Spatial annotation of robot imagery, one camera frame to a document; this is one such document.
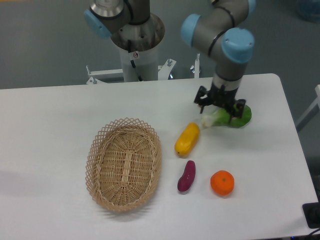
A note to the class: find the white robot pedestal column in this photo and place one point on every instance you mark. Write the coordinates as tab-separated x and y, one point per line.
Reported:
138	47

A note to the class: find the yellow mango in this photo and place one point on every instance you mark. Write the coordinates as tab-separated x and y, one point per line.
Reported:
187	140

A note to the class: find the orange mandarin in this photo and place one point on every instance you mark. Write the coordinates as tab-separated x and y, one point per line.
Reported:
222	182

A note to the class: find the green bok choy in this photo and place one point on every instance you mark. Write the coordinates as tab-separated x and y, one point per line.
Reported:
220	118

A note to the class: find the white frame piece right edge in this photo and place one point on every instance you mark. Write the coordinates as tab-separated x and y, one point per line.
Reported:
310	111

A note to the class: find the purple sweet potato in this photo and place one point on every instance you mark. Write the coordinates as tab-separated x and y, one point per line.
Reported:
186	180

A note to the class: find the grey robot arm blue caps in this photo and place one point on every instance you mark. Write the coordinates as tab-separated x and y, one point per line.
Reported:
217	35

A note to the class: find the black device at table edge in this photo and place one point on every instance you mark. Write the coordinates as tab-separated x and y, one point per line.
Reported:
312	214

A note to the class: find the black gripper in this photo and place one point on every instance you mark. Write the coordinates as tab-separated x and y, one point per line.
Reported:
220	96

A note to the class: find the woven wicker basket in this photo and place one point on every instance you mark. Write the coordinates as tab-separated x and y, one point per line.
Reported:
123	164

